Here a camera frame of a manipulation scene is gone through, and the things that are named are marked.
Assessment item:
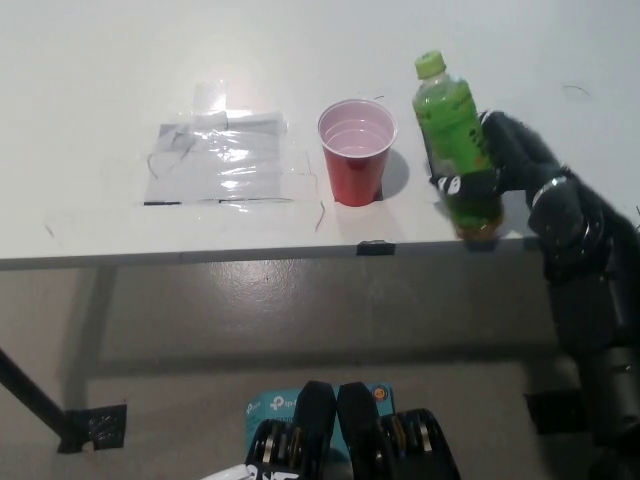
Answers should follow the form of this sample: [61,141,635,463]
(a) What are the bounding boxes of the red plastic cup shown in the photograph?
[316,98,400,208]

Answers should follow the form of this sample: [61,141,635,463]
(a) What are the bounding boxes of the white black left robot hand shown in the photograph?
[198,461,302,480]

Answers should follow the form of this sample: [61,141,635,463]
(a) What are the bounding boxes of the clear tape strip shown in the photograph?
[191,80,229,120]

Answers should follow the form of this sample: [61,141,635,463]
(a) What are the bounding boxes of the green tea plastic bottle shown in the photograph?
[411,49,506,243]

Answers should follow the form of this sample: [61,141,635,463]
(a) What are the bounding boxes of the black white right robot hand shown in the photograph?
[428,109,569,212]

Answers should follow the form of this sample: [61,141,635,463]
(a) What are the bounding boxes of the black table leg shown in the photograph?
[0,345,69,444]

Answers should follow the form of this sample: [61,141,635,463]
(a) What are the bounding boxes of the taped clear plastic sheet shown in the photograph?
[142,109,292,206]

